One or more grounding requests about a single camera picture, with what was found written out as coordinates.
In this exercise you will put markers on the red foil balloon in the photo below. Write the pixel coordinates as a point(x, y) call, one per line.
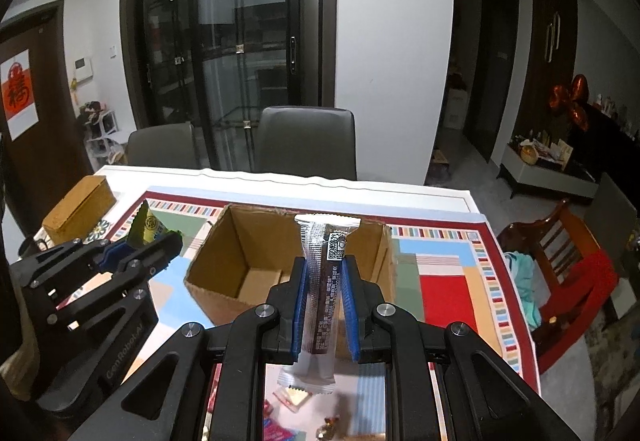
point(573, 98)

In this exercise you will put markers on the grey dining chair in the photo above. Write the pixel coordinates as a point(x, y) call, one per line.
point(168, 146)
point(307, 141)

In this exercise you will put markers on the white shoe rack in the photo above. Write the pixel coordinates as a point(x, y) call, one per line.
point(99, 130)

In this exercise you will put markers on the black sliding glass door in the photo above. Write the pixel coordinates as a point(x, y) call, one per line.
point(217, 64)

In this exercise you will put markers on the silver snack bar wrapper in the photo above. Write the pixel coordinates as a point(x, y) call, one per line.
point(323, 238)

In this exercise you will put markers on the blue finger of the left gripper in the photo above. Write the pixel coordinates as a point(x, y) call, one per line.
point(113, 254)
point(148, 261)

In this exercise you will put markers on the small red snack packet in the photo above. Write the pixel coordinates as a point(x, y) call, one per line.
point(267, 409)

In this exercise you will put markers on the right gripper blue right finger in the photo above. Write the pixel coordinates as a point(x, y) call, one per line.
point(351, 315)

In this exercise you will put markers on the red fu door poster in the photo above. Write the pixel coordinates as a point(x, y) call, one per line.
point(17, 94)

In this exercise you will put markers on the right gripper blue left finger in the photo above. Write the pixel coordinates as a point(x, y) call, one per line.
point(299, 281)

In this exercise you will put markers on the olive gold snack packet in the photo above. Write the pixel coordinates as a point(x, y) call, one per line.
point(145, 228)

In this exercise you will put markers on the dark wooden entrance door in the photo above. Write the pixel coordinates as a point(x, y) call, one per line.
point(43, 155)

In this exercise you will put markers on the white low side table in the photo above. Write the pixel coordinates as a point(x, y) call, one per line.
point(524, 177)

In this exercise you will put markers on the colourful patterned tablecloth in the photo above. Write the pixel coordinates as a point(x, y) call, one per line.
point(429, 249)

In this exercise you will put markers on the magenta snack packet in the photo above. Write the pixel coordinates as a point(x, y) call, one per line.
point(273, 431)

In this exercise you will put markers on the white bread snack packet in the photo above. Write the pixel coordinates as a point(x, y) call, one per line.
point(292, 398)

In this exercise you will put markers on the white wall intercom panel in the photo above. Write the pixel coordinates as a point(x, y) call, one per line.
point(83, 69)

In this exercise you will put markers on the gold twisted candy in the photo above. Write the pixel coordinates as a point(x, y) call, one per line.
point(333, 428)

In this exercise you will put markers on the brown cardboard box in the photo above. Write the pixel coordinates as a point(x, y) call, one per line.
point(251, 256)

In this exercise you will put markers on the right grey dining chair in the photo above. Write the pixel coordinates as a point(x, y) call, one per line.
point(307, 141)

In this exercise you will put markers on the woven wicker box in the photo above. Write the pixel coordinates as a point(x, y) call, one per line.
point(75, 215)

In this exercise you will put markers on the red wooden chair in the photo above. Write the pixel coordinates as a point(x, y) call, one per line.
point(579, 274)

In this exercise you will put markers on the patterned tile placemat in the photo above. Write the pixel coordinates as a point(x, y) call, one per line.
point(99, 231)

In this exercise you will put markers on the left grey dining chair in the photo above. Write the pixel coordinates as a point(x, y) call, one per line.
point(168, 146)

